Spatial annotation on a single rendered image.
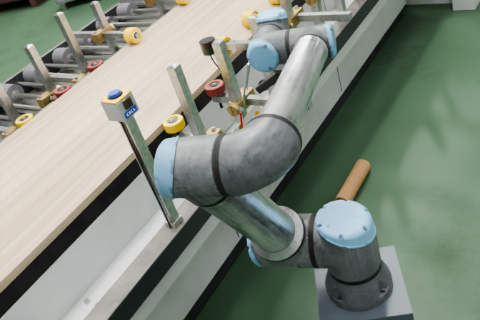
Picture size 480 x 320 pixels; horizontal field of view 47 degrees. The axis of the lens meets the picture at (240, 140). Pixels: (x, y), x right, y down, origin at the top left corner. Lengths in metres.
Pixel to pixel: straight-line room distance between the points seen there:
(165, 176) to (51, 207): 0.96
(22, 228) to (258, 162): 1.10
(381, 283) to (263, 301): 0.98
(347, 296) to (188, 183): 0.74
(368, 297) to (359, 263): 0.13
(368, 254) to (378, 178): 1.45
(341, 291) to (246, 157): 0.74
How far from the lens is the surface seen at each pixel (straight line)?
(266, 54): 1.45
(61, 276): 1.89
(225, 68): 2.02
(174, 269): 1.96
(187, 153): 0.98
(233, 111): 2.08
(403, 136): 3.18
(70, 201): 1.89
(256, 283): 2.57
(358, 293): 1.58
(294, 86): 1.15
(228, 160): 0.94
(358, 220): 1.47
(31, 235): 1.84
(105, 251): 1.99
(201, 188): 0.98
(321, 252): 1.49
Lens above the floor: 1.88
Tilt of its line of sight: 33 degrees down
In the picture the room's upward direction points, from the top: 19 degrees counter-clockwise
